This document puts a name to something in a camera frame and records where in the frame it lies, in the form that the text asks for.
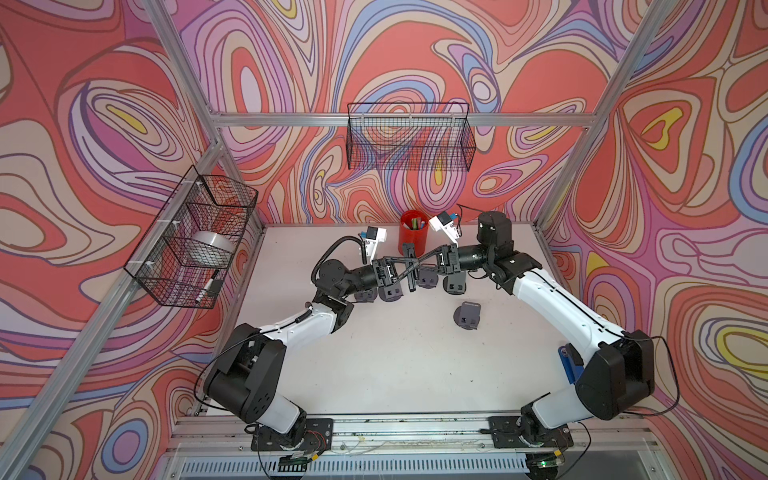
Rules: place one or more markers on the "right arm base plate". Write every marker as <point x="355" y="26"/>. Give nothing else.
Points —
<point x="508" y="432"/>

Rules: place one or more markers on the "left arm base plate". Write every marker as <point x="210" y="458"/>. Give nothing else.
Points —
<point x="310" y="435"/>

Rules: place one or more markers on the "left wire basket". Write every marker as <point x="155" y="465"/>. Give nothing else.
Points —
<point x="200" y="228"/>

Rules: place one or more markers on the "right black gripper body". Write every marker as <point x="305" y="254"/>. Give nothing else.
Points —
<point x="452" y="259"/>

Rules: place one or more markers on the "silver tape roll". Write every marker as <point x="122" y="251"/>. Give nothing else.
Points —
<point x="206" y="249"/>

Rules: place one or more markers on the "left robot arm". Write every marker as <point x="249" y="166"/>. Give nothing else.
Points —
<point x="243" y="378"/>

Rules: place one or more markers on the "dark grey phone stand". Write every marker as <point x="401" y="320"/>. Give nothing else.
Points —
<point x="455" y="283"/>

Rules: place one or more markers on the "wire basket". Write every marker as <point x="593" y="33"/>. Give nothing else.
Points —
<point x="200" y="228"/>
<point x="409" y="136"/>

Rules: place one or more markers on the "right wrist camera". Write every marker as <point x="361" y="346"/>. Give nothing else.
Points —
<point x="446" y="223"/>

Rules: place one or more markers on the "red pen cup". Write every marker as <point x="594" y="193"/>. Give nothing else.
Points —
<point x="417" y="238"/>

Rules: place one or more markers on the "blue stapler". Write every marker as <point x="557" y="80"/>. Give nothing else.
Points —
<point x="572" y="362"/>

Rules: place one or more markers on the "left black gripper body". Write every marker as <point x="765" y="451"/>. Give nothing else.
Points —
<point x="377" y="276"/>

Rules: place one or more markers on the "back wire basket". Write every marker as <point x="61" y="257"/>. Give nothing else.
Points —
<point x="409" y="136"/>

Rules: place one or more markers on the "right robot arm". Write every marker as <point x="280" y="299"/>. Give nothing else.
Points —
<point x="618" y="365"/>

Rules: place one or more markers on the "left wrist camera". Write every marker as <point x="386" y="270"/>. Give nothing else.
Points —
<point x="372" y="237"/>

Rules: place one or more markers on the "black marker in basket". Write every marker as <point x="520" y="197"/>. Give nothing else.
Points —
<point x="210" y="289"/>

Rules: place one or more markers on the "black rectangular phone holder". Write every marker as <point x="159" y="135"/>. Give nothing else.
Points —
<point x="407" y="267"/>

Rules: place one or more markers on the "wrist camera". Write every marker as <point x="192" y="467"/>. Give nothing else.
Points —
<point x="446" y="223"/>
<point x="372" y="237"/>

